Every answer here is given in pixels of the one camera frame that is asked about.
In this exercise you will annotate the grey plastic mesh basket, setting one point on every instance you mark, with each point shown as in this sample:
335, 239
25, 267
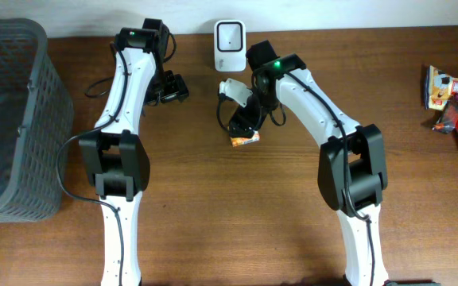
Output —
36, 116

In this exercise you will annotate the small orange box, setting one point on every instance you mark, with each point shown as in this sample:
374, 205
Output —
240, 141

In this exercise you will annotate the cream chocolate chip bag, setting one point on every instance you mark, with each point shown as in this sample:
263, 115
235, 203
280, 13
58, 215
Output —
439, 87

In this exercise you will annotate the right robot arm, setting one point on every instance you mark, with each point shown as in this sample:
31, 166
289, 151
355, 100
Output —
352, 171

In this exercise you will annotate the black orange snack packet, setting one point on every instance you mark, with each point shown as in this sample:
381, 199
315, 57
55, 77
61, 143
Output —
446, 123

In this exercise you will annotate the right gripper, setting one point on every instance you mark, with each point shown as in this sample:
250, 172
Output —
241, 127

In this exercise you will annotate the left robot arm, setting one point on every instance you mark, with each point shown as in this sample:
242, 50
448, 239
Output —
115, 160

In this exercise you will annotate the white barcode scanner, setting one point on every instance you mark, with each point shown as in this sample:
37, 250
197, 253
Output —
229, 45

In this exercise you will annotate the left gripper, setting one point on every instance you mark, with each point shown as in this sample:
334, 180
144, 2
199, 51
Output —
174, 91

